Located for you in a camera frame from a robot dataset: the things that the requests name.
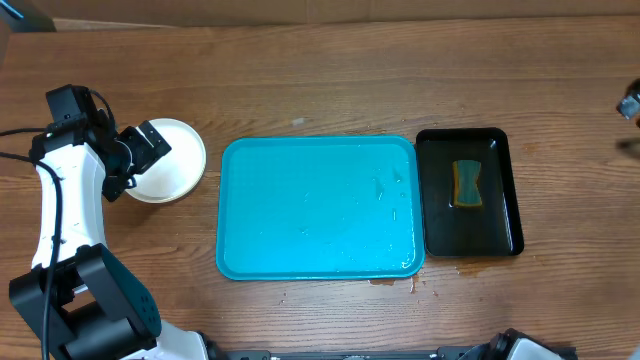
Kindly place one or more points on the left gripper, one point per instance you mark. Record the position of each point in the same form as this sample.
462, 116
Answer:
148, 155

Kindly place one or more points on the white plate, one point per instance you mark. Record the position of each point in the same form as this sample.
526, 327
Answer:
178, 172

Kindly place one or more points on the green yellow sponge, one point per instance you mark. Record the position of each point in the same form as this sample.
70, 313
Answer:
466, 193

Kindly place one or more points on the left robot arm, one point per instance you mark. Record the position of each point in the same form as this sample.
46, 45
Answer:
78, 298

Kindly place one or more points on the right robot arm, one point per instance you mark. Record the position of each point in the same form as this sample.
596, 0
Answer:
515, 345

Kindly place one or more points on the black water tray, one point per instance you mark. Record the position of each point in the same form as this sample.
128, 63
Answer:
495, 228

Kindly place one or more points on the teal plastic tray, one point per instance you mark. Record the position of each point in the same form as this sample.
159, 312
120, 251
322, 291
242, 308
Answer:
319, 208

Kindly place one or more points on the dark object top-left corner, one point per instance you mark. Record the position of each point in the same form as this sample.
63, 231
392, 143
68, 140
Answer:
23, 16

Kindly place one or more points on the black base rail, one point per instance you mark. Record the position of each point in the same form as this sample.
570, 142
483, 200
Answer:
442, 353

